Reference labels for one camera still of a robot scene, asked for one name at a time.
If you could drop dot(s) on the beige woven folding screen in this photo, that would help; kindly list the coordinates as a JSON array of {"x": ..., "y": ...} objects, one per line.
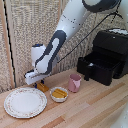
[{"x": 20, "y": 36}]

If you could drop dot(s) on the white ceramic bowl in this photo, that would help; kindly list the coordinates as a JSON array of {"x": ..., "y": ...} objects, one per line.
[{"x": 59, "y": 99}]

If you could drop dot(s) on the black air fryer body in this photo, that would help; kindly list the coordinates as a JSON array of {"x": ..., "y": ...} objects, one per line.
[{"x": 111, "y": 41}]

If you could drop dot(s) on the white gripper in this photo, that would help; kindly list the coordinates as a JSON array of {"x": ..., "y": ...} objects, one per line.
[{"x": 33, "y": 77}]

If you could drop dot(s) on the pink plastic cup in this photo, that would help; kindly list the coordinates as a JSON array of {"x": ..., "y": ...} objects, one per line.
[{"x": 74, "y": 84}]

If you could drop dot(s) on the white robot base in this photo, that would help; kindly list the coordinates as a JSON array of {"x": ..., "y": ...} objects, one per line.
[{"x": 122, "y": 119}]

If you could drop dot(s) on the yellow bread block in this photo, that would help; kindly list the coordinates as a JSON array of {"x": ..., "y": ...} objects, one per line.
[{"x": 44, "y": 88}]

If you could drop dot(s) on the white floral rim plate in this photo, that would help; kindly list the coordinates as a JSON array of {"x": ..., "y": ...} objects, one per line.
[{"x": 25, "y": 102}]

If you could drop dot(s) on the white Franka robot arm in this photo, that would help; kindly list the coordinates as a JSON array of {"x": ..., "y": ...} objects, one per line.
[{"x": 71, "y": 18}]

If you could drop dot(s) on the yellow bread stick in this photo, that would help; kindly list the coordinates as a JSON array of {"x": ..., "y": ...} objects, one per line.
[
  {"x": 57, "y": 95},
  {"x": 62, "y": 92}
]

